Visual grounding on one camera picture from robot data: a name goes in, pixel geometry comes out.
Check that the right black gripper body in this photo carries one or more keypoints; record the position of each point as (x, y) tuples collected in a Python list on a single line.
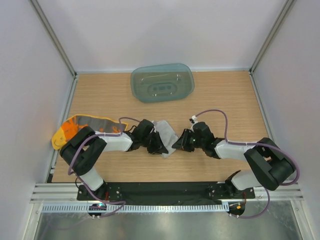
[(199, 143)]

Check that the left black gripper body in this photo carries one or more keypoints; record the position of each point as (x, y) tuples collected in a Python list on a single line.
[(151, 142)]

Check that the grey panda towel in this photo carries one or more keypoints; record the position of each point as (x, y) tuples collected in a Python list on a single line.
[(167, 135)]

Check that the orange grey towel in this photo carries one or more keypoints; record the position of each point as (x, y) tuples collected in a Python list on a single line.
[(74, 124)]

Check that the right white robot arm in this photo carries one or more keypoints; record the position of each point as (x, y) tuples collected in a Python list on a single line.
[(269, 166)]

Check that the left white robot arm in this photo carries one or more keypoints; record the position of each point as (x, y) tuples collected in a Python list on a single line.
[(83, 150)]

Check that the teal plastic basin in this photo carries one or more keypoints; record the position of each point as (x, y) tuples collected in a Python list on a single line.
[(162, 83)]

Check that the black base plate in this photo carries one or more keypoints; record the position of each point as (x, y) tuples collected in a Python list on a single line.
[(171, 193)]

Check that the slotted cable duct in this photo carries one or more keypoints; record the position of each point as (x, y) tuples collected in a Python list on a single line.
[(101, 208)]

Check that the aluminium frame rail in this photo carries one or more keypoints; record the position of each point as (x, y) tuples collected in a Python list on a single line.
[(67, 192)]

